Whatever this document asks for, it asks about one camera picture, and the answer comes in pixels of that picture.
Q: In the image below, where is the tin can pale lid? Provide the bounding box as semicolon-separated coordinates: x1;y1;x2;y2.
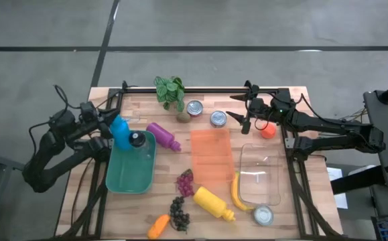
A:
253;204;275;226

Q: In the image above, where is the blue squeeze bottle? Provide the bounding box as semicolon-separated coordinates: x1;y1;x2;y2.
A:
109;115;134;151

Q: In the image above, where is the silver tin can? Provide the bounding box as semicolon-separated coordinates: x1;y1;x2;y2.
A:
209;110;228;129

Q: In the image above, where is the thin black cable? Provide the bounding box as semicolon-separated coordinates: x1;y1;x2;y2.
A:
53;83;127;111

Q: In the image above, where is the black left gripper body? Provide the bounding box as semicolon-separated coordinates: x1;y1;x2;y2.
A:
79;102;111;138

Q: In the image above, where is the teal plastic bin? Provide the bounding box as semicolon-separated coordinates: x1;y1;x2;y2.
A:
105;129;157;195

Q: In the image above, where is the clear bottle black lid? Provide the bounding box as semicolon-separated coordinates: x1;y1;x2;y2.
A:
128;130;156;161

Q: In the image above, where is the clear plastic bin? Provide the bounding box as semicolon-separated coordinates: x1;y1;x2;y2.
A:
239;143;281;206

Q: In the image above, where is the round orange toy fruit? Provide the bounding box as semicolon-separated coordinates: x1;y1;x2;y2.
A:
259;122;277;140

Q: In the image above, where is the brown kiwi fruit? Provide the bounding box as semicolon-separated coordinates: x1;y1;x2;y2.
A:
176;112;192;124

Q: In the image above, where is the artificial striped green plant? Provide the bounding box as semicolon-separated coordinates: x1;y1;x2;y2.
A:
153;76;186;113

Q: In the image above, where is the black toy grape bunch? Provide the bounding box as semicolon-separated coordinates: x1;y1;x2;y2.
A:
169;195;191;232

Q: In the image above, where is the orange toy carrot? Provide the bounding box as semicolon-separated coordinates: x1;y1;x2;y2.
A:
147;214;171;240

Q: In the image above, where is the orange translucent plastic bin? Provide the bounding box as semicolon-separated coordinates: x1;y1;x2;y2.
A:
190;129;237;185

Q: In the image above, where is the tin can red label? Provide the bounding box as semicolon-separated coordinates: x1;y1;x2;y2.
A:
186;100;204;118

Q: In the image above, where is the red toy grape bunch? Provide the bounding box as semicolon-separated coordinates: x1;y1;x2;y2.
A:
176;168;195;198

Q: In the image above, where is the white paper sheet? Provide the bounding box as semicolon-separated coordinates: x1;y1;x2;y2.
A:
326;166;349;210

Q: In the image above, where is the yellow squeeze bottle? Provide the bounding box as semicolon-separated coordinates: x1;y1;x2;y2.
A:
192;186;237;223

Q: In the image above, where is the purple squeeze bottle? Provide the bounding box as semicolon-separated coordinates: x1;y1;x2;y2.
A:
145;122;182;153

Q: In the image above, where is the yellow toy banana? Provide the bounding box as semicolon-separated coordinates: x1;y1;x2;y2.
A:
230;171;255;212

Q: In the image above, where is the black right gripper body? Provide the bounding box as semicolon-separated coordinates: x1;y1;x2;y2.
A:
241;84;277;135

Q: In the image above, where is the loose cable bundle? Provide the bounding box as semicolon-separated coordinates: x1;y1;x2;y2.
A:
340;108;365;123

